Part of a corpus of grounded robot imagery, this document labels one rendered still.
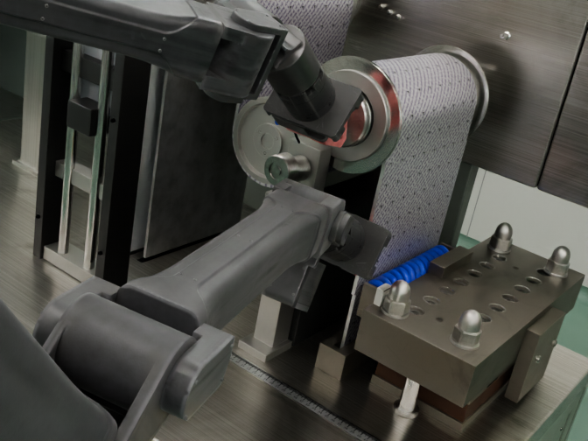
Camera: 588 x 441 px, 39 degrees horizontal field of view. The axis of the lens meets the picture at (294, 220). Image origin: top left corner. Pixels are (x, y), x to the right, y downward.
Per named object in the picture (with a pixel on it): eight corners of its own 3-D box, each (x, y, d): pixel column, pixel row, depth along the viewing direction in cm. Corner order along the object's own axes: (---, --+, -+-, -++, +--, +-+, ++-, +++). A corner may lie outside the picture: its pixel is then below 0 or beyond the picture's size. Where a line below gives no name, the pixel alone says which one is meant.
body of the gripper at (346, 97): (339, 145, 92) (318, 112, 85) (267, 116, 97) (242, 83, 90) (367, 98, 93) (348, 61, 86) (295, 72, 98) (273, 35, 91)
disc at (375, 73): (291, 149, 110) (314, 40, 104) (293, 149, 110) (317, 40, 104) (383, 191, 103) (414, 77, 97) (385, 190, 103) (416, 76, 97)
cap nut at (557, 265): (539, 270, 125) (549, 244, 124) (548, 264, 128) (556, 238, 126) (562, 280, 124) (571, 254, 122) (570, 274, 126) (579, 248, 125)
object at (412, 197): (351, 293, 110) (381, 164, 103) (432, 250, 128) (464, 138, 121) (353, 295, 110) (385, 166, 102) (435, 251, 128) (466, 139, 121)
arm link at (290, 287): (351, 212, 84) (275, 183, 86) (309, 316, 84) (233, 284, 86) (362, 227, 96) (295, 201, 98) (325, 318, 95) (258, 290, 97)
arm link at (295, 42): (271, 75, 82) (312, 35, 82) (232, 41, 85) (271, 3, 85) (295, 110, 88) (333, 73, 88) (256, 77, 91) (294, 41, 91)
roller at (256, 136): (227, 167, 118) (240, 86, 113) (327, 141, 137) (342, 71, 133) (292, 197, 112) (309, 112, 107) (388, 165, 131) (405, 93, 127)
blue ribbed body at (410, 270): (359, 299, 111) (364, 276, 110) (432, 259, 128) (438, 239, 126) (380, 311, 109) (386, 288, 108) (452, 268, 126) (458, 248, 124)
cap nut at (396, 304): (375, 310, 105) (383, 278, 103) (389, 301, 107) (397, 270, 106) (400, 322, 103) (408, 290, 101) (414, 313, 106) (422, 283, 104)
